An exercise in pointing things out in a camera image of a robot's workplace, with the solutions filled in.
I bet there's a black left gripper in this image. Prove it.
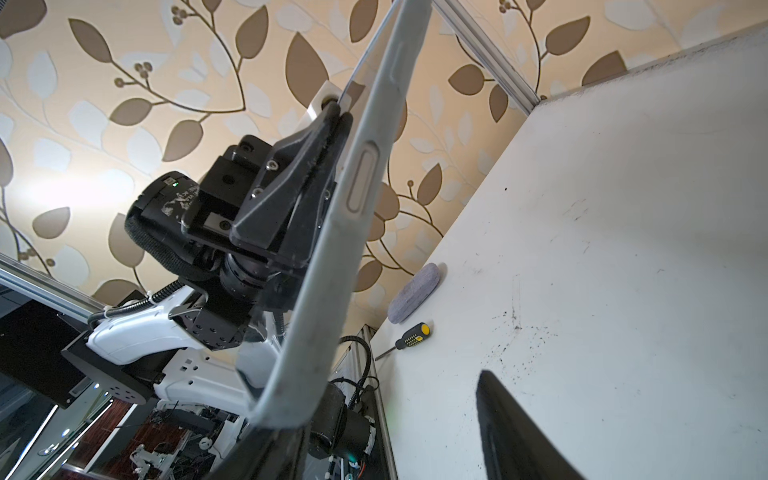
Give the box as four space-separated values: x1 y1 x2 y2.
180 100 353 269

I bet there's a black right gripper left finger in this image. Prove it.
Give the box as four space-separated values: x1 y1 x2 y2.
206 423 309 480

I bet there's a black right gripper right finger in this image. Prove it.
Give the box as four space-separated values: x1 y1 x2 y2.
476 370 583 480

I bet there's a black phone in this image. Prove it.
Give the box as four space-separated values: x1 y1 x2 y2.
249 1 432 429

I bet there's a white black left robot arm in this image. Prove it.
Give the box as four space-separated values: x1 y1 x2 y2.
63 101 385 479

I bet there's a grey fabric pouch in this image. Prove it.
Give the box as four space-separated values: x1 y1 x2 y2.
387 263 441 324

